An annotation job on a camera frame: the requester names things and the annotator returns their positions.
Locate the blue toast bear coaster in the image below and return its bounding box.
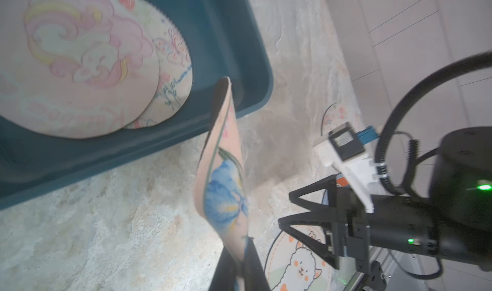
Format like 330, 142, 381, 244
322, 173, 349, 205

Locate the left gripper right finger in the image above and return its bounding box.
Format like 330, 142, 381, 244
242, 237, 270, 291

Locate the pink unicorn coaster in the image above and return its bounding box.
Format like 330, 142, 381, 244
1, 0, 160, 139

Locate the white butterfly floral coaster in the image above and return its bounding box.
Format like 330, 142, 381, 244
114, 0, 193, 129

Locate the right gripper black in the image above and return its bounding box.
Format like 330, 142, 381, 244
278, 175, 371, 274

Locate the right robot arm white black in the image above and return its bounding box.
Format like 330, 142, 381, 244
279, 127, 491, 273

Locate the cream alpaca coaster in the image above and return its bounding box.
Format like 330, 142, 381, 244
264, 232, 334, 291

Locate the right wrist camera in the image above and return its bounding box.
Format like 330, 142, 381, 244
313, 123, 377, 214

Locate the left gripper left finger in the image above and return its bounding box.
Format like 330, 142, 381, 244
208, 248, 240, 291

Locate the teal plastic storage box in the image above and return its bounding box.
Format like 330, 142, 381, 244
1, 0, 274, 209

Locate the pink tulip flower coaster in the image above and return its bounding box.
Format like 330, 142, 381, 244
193, 76, 250, 265

